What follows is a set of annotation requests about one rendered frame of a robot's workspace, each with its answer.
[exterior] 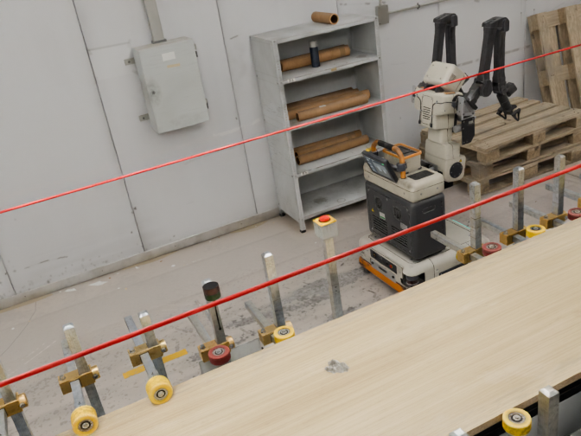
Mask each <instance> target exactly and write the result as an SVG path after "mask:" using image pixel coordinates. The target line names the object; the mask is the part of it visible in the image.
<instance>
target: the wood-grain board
mask: <svg viewBox="0 0 581 436"><path fill-rule="evenodd" d="M332 359H334V360H337V361H338V362H345V363H346V364H347V365H348V366H349V367H350V369H348V372H343V373H335V374H333V373H330V372H327V371H326V370H325V369H324V368H325V367H326V366H327V367H328V362H329V361H331V360H332ZM580 378H581V217H579V218H577V219H576V220H573V221H569V222H567V223H566V224H563V225H561V226H558V227H556V228H553V229H551V230H548V231H546V232H544V233H542V234H538V235H536V236H534V237H532V238H530V239H527V240H524V241H522V242H520V243H517V244H515V245H512V246H511V247H507V248H505V249H502V250H501V251H498V252H496V253H492V254H490V255H488V256H486V257H484V258H481V259H479V260H476V261H474V262H471V263H469V264H467V265H465V266H461V267H459V268H457V269H455V270H453V271H450V272H447V273H445V274H442V275H440V276H438V277H436V278H434V279H430V280H428V281H425V282H424V283H421V284H419V285H415V286H414V287H411V288H409V289H407V290H404V291H402V292H399V293H396V294H394V295H392V296H390V297H388V298H384V299H382V300H380V301H378V302H375V303H373V304H371V305H368V306H365V307H363V308H361V309H359V310H357V311H353V312H351V313H349V314H347V315H344V316H342V317H339V318H337V319H334V320H332V321H329V322H327V323H326V324H322V325H319V326H317V327H315V328H313V329H311V330H307V331H305V332H303V333H301V334H298V335H296V336H294V337H291V338H288V339H286V340H283V341H282V342H280V343H276V344H273V345H272V346H270V347H267V348H265V349H262V350H260V351H257V352H255V353H252V354H250V355H249V356H245V357H242V358H240V359H238V360H236V361H234V362H230V363H228V364H226V365H224V366H221V367H219V368H217V369H214V370H211V371H209V372H207V373H205V374H203V375H199V376H196V377H195V378H193V379H190V380H188V381H185V382H182V383H180V384H178V385H175V386H174V387H172V389H173V394H172V396H171V397H170V399H169V400H168V401H166V402H165V403H163V404H154V403H152V402H151V401H150V399H149V397H147V398H144V399H142V400H140V401H136V402H134V403H132V404H130V405H128V406H125V407H122V408H120V409H118V410H115V411H113V412H111V413H108V414H105V415H103V416H101V417H98V421H99V425H98V427H97V429H96V430H95V431H94V432H93V433H91V434H89V435H87V436H449V433H451V432H453V431H454V430H456V429H458V428H459V427H461V428H462V429H463V430H464V431H465V432H466V433H467V434H468V435H469V436H474V435H475V434H477V433H479V432H481V431H483V430H485V429H487V428H488V427H490V426H493V425H494V424H496V423H498V422H500V421H501V420H502V415H503V413H504V412H505V411H506V410H508V409H509V408H519V409H524V408H526V407H528V406H530V405H532V404H534V403H535V402H537V401H539V390H540V389H542V388H544V387H546V386H548V385H550V386H551V387H553V388H554V389H556V390H557V391H558V390H560V389H561V388H563V387H565V386H567V385H569V384H571V383H573V382H575V381H576V380H578V379H580Z"/></svg>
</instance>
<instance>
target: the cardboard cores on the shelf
mask: <svg viewBox="0 0 581 436"><path fill-rule="evenodd" d="M318 53H319V60H320V62H324V61H330V60H334V59H337V58H341V57H344V56H348V55H350V48H349V46H348V45H344V44H342V45H339V46H335V47H332V48H325V49H322V50H318ZM309 65H311V58H310V53H308V54H301V55H298V56H294V57H291V58H287V59H283V60H280V66H281V71H282V72H284V71H288V70H291V69H295V68H300V67H306V66H309ZM368 99H370V92H369V90H368V89H365V90H362V91H359V89H358V88H355V89H353V88H352V87H349V88H345V89H342V90H338V91H335V92H332V93H325V94H322V95H319V96H316V97H312V98H308V99H302V100H299V101H296V102H292V103H289V104H286V105H287V111H288V116H289V120H292V119H297V121H298V122H300V121H303V120H306V119H312V118H315V117H319V116H322V115H325V114H329V113H332V112H338V111H340V110H344V109H348V108H350V107H354V106H359V105H363V104H366V103H367V102H368ZM367 143H369V137H368V135H367V134H365V135H362V134H361V130H356V131H351V132H348V133H344V134H342V135H338V136H335V137H332V138H326V139H324V140H320V141H317V142H314V143H311V144H306V145H302V146H299V147H296V148H293V150H294V156H295V158H296V161H297V164H298V165H301V164H306V163H308V162H311V161H315V160H317V159H320V158H323V157H327V156H330V155H333V154H336V153H338V152H341V151H346V150H349V149H352V148H354V147H357V146H360V145H363V144H367Z"/></svg>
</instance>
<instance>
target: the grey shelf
mask: <svg viewBox="0 0 581 436"><path fill-rule="evenodd" d="M352 26H353V27H352ZM346 28H347V29H346ZM351 29H352V30H351ZM347 34H348V37H347ZM249 36H250V42H251V47H252V57H253V61H254V66H255V72H256V77H257V82H258V87H259V97H260V102H261V107H262V112H263V117H264V122H265V132H266V134H269V133H272V132H275V131H281V130H283V129H287V128H290V127H293V126H296V125H301V124H305V123H308V122H311V121H314V120H317V119H322V118H326V117H328V116H332V115H335V114H338V113H341V112H346V111H350V110H353V109H356V108H359V107H363V106H368V105H371V104H374V103H377V102H380V101H383V100H385V93H384V82H383V72H382V61H381V51H380V31H379V20H378V17H377V16H367V15H359V14H350V13H348V14H344V15H340V16H339V21H338V23H337V24H327V23H321V22H307V23H303V24H298V25H295V26H290V27H287V28H283V29H276V30H272V31H268V32H264V33H260V34H256V35H249ZM310 41H316V42H317V46H318V50H322V49H325V48H332V47H335V46H339V45H342V44H344V45H348V46H349V48H350V55H348V56H344V57H341V58H337V59H334V60H330V61H324V62H320V67H312V65H309V66H306V67H300V68H295V69H291V70H288V71H284V72H282V71H281V66H280V60H283V59H287V58H291V57H294V56H298V55H304V54H308V53H310ZM350 68H351V70H350ZM351 75H352V79H351ZM352 83H353V86H352ZM349 87H352V88H353V89H356V88H358V89H359V91H362V90H365V89H368V90H369V92H370V99H368V102H367V103H366V104H363V105H359V106H354V107H350V108H348V109H344V110H340V111H338V112H332V113H329V114H325V115H322V116H319V117H315V118H312V119H306V120H303V121H300V122H298V121H297V119H292V120H289V116H288V111H287V105H286V104H289V103H292V102H296V101H299V100H302V99H308V98H312V97H316V96H319V95H322V94H325V93H332V92H335V91H338V90H342V89H345V88H349ZM285 114H286V115H285ZM355 116H356V119H355ZM286 119H287V120H286ZM356 125H357V128H356ZM356 130H361V134H362V135H365V134H367V135H368V137H369V143H367V144H363V145H360V146H357V147H354V148H352V149H349V150H346V151H341V152H338V153H336V154H333V155H330V156H327V157H323V158H320V159H317V160H315V161H311V162H308V163H304V164H301V165H298V164H297V161H296V158H295V156H294V150H293V148H296V147H299V146H302V145H306V144H311V143H314V142H317V141H320V140H324V139H326V138H332V137H335V136H338V135H342V134H344V133H348V132H351V131H356ZM376 139H378V140H382V141H385V142H387V143H388V134H387V123H386V103H382V104H378V105H376V106H370V107H367V108H364V109H360V110H358V111H354V112H349V113H346V114H343V115H340V116H337V117H333V118H331V119H325V120H322V121H319V122H315V123H313V124H310V125H305V126H301V127H298V128H295V129H292V130H288V131H283V132H280V133H278V134H274V135H271V136H268V137H267V142H268V147H269V152H270V158H271V167H272V172H273V177H274V183H275V188H276V192H277V198H278V207H279V215H280V216H281V217H283V216H285V213H286V214H288V215H289V216H290V217H292V218H293V219H294V220H296V221H297V222H298V223H299V227H300V232H301V233H305V232H306V228H305V223H304V220H307V219H309V218H311V217H314V216H317V215H319V214H322V213H325V212H328V211H330V210H334V209H337V208H341V207H344V206H347V205H349V204H352V203H355V202H359V201H362V200H364V199H367V196H366V187H365V182H366V179H365V177H364V169H363V165H364V163H366V162H367V161H366V160H365V158H364V157H363V156H362V154H361V153H362V152H363V151H365V150H366V149H367V148H370V147H371V144H372V142H373V141H374V140H376ZM360 158H361V160H360ZM284 212H285V213H284Z"/></svg>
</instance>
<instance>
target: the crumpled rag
mask: <svg viewBox="0 0 581 436"><path fill-rule="evenodd" d="M324 369H325V370H326V371H327V372H330V373H333V374H335V373H343V372H348V369H350V367H349V366H348V365H347V364H346V363H345V362H338V361H337V360H334V359H332V360H331V361H329V362H328V367H327V366H326V367H325V368H324Z"/></svg>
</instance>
